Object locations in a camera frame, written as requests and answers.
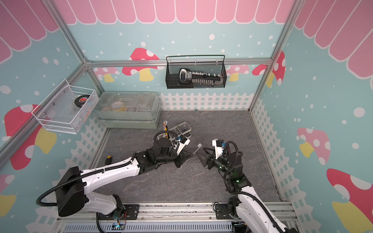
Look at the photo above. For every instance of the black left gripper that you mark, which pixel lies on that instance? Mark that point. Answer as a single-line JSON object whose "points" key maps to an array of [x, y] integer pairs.
{"points": [[182, 157]]}

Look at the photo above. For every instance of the black wire wall basket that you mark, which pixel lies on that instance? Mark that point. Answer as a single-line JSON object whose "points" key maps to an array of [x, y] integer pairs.
{"points": [[195, 71]]}

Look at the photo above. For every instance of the green storage box clear lid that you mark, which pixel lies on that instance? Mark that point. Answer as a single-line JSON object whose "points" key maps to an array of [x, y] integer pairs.
{"points": [[131, 110]]}

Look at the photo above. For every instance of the socket bit set holder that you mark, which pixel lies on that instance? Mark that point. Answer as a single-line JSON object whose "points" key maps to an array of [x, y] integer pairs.
{"points": [[199, 79]]}

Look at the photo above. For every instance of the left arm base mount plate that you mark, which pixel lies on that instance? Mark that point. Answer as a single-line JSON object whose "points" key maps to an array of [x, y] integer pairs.
{"points": [[127, 212]]}

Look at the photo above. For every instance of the yellow toothbrush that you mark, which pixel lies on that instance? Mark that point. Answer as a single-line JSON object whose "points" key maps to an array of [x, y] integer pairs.
{"points": [[165, 127]]}

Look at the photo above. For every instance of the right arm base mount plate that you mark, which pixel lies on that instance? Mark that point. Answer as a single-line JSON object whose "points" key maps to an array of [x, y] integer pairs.
{"points": [[224, 211]]}

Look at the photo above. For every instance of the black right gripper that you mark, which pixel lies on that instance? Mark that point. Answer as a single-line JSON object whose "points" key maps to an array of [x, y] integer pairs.
{"points": [[210, 158]]}

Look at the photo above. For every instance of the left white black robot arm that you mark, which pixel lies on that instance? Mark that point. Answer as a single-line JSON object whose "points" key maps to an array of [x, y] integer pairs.
{"points": [[76, 190]]}

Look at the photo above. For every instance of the white wire wall basket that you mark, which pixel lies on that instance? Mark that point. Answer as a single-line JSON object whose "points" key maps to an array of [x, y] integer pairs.
{"points": [[58, 113]]}

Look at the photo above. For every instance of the black red tape roll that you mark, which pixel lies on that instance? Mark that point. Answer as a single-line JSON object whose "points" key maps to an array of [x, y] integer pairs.
{"points": [[81, 100]]}

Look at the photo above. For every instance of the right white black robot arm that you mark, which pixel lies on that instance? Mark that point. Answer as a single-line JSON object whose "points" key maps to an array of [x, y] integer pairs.
{"points": [[245, 203]]}

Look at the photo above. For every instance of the grey toothbrush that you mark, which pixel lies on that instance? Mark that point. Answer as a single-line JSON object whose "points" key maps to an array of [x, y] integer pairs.
{"points": [[198, 147]]}

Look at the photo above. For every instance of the beige toothbrush holder rack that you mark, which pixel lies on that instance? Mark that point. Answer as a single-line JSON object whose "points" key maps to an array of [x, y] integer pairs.
{"points": [[182, 129]]}

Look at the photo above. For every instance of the yellow black screwdriver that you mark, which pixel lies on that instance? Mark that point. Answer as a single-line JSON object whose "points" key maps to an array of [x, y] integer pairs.
{"points": [[108, 160]]}

